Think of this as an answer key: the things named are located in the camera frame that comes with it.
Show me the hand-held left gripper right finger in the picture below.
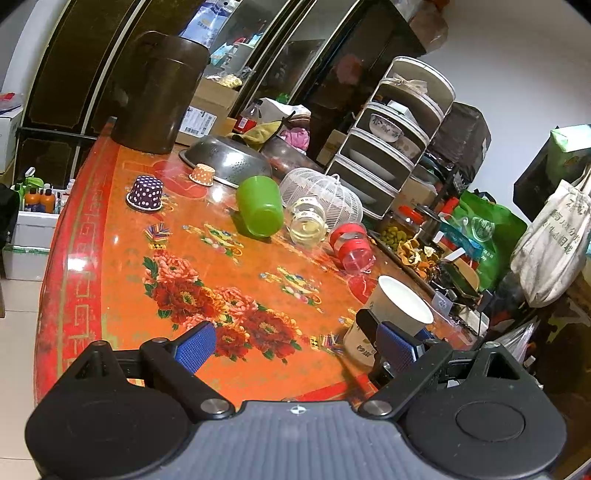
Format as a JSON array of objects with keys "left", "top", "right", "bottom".
[{"left": 355, "top": 308, "right": 536, "bottom": 420}]

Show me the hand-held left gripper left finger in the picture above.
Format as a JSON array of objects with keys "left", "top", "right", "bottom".
[{"left": 75, "top": 321, "right": 235, "bottom": 421}]

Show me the green plastic cup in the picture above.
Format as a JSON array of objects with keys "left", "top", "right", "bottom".
[{"left": 235, "top": 175, "right": 284, "bottom": 238}]

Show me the white paper cup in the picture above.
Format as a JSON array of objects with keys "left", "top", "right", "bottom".
[{"left": 342, "top": 275, "right": 435, "bottom": 367}]

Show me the red plastic cup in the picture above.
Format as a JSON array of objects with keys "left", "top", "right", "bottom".
[{"left": 329, "top": 222, "right": 376, "bottom": 273}]

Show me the purple polka dot cup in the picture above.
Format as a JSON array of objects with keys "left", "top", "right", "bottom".
[{"left": 126, "top": 175, "right": 164, "bottom": 212}]

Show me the orange polka dot cup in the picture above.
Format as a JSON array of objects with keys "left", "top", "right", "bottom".
[{"left": 189, "top": 163, "right": 216, "bottom": 186}]

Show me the pile of orange peels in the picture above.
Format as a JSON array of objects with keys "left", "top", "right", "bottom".
[{"left": 397, "top": 237, "right": 437, "bottom": 280}]

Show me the red lid pickle jar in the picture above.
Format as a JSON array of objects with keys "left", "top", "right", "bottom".
[{"left": 381, "top": 205, "right": 423, "bottom": 247}]

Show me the green shopping bag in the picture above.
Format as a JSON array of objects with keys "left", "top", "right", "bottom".
[{"left": 438, "top": 190, "right": 528, "bottom": 291}]

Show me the clear glass jar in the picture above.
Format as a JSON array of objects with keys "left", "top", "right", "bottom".
[{"left": 288, "top": 196, "right": 327, "bottom": 245}]

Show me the white tote bag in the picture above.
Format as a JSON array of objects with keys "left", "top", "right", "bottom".
[{"left": 510, "top": 164, "right": 591, "bottom": 308}]

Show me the metal colander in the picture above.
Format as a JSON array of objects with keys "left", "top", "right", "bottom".
[{"left": 179, "top": 135, "right": 273, "bottom": 189}]

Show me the white stacked dish rack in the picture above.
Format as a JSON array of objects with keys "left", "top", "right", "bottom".
[{"left": 324, "top": 56, "right": 456, "bottom": 220}]

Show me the white foam box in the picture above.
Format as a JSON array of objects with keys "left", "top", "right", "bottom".
[{"left": 2, "top": 210, "right": 61, "bottom": 281}]

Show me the dark metal pan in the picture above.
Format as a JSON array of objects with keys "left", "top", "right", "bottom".
[{"left": 261, "top": 137, "right": 324, "bottom": 178}]

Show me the black box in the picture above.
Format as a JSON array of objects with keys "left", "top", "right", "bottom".
[{"left": 513, "top": 150, "right": 583, "bottom": 222}]

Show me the white patterned bowl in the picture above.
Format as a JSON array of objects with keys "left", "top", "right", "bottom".
[{"left": 368, "top": 113, "right": 404, "bottom": 141}]

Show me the black textured bag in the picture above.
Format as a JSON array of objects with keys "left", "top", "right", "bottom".
[{"left": 427, "top": 102, "right": 491, "bottom": 185}]

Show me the yellow green cloth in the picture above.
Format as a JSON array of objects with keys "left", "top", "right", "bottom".
[{"left": 231, "top": 111, "right": 296, "bottom": 151}]

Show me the red label plastic bottle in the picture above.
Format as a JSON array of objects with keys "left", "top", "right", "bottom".
[{"left": 233, "top": 98, "right": 264, "bottom": 134}]

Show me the pink cloth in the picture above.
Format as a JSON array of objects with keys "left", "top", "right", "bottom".
[{"left": 279, "top": 128, "right": 310, "bottom": 152}]

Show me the dark brown tall container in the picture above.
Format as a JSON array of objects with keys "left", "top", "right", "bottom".
[{"left": 111, "top": 31, "right": 211, "bottom": 155}]

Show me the green white package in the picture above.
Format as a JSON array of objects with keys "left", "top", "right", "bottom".
[{"left": 549, "top": 124, "right": 591, "bottom": 178}]

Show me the white cardboard box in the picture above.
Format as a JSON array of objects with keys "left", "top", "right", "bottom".
[{"left": 0, "top": 92, "right": 24, "bottom": 171}]

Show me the dark wooden cabinet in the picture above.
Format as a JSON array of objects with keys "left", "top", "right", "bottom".
[{"left": 14, "top": 0, "right": 426, "bottom": 185}]

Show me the brown sack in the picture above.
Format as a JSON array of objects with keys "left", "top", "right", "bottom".
[{"left": 411, "top": 0, "right": 450, "bottom": 58}]

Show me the white wire basket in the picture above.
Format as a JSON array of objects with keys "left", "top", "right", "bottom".
[{"left": 279, "top": 167, "right": 364, "bottom": 234}]

